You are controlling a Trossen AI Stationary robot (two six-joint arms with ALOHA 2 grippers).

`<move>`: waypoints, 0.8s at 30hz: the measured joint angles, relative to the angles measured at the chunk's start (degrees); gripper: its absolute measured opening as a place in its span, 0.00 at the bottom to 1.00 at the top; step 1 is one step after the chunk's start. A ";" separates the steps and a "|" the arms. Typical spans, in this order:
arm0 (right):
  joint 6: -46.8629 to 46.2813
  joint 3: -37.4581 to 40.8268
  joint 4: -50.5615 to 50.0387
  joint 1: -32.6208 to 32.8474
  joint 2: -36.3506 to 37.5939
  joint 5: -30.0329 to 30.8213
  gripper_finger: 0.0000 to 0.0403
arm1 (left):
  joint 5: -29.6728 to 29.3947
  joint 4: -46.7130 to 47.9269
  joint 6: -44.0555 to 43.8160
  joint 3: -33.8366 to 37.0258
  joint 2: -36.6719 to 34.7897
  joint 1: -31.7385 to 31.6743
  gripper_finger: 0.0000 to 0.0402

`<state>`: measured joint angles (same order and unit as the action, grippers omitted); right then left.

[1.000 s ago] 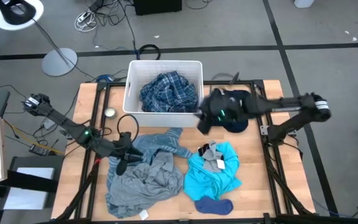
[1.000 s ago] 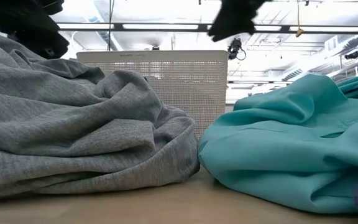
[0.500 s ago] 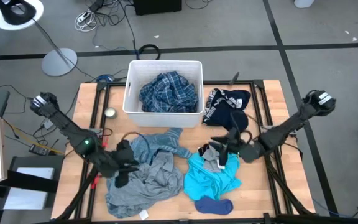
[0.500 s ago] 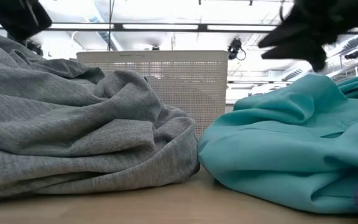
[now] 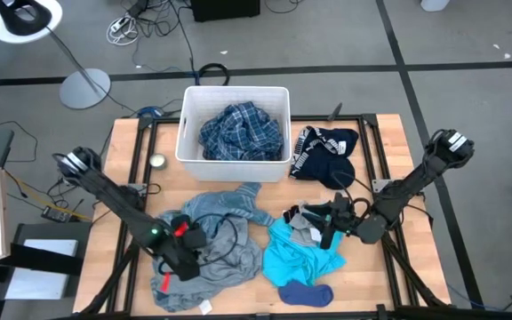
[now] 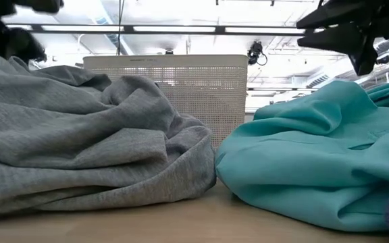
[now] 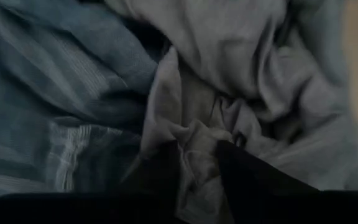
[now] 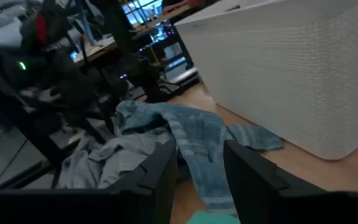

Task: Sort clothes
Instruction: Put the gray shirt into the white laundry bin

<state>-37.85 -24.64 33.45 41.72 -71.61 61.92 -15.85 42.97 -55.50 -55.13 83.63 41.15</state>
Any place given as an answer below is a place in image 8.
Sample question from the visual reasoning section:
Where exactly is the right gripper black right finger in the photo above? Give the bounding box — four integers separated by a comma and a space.
223, 139, 324, 224

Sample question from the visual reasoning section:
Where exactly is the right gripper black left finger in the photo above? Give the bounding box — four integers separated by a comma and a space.
109, 138, 178, 224

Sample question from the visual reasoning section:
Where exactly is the light grey shirt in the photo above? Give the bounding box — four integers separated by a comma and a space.
57, 127, 174, 190

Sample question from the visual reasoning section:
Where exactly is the teal cloth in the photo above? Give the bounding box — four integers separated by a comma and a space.
185, 210, 241, 224

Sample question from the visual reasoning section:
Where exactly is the blue striped towel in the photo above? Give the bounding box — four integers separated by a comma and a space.
115, 100, 284, 217

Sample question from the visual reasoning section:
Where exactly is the white plastic laundry basket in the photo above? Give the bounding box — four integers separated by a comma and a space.
174, 0, 358, 161

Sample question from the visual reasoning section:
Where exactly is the computer tower with lights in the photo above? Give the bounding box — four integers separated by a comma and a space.
149, 21, 199, 85

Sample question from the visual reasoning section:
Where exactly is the wooden background desk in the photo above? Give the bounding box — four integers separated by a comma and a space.
73, 2, 192, 65

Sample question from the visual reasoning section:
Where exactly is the bright computer monitor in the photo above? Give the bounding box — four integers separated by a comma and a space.
121, 0, 165, 26

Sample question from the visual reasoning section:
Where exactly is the black aluminium frame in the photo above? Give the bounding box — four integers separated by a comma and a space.
0, 0, 198, 191

